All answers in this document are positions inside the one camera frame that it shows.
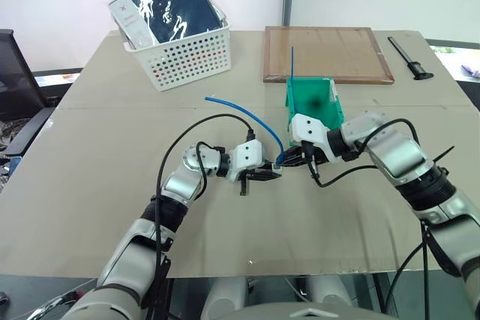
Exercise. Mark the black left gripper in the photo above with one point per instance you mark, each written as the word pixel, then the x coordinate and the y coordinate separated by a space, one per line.
pixel 258 175

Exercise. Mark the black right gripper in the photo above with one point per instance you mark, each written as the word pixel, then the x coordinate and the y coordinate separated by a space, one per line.
pixel 314 156

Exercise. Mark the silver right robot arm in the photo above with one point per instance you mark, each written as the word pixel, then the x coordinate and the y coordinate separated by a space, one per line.
pixel 397 151

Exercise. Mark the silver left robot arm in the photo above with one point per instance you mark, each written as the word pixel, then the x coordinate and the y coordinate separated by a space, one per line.
pixel 180 185

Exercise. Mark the green plastic bin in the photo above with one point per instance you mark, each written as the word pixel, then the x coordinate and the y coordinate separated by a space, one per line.
pixel 318 102

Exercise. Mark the wooden framed board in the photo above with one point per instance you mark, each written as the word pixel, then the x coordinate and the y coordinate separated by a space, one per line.
pixel 326 54

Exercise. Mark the white perforated plastic basket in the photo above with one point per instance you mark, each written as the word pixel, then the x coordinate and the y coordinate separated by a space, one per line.
pixel 187 61

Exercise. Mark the grey robot torso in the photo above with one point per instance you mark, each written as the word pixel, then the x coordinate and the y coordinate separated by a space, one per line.
pixel 307 314

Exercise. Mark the black caliper tool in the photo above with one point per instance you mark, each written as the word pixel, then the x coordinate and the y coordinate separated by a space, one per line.
pixel 410 61

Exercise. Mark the brown cardboard table cover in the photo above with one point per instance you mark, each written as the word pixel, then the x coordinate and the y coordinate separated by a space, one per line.
pixel 112 185

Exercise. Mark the dark blue plastic package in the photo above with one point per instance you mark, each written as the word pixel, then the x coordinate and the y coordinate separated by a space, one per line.
pixel 176 1

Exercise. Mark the purple object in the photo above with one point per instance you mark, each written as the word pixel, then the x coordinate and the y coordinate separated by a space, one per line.
pixel 470 70

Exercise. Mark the white package with red mark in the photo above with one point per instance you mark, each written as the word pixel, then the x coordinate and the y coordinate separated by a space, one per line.
pixel 133 22

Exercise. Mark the black office chair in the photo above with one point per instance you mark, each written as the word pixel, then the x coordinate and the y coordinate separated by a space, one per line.
pixel 15 84

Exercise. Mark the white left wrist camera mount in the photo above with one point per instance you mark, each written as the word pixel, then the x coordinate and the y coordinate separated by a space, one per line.
pixel 245 157

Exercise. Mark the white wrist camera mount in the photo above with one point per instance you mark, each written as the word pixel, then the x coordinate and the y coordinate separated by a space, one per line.
pixel 309 129
pixel 245 157

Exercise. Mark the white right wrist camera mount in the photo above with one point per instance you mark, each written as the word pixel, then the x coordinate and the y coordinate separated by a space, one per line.
pixel 309 129

